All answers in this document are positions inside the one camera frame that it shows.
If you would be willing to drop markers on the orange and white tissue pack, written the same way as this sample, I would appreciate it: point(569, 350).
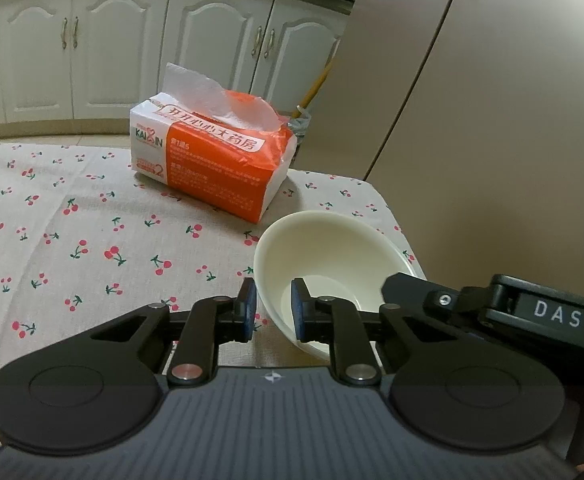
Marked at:
point(212, 165)

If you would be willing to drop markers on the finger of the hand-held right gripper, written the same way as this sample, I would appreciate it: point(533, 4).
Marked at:
point(422, 295)

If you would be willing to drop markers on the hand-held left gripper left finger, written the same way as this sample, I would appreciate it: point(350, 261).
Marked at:
point(248, 310)

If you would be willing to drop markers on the beige refrigerator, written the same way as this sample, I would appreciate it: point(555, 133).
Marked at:
point(497, 110)

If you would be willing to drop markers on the cream bowl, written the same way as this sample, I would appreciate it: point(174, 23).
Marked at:
point(332, 250)

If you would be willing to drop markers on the white kitchen cabinets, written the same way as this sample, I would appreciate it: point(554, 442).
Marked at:
point(122, 60)

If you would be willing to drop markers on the cherry print tablecloth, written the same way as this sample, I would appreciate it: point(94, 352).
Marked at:
point(97, 200)

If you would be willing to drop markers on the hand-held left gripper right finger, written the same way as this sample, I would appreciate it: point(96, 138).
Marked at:
point(297, 312)

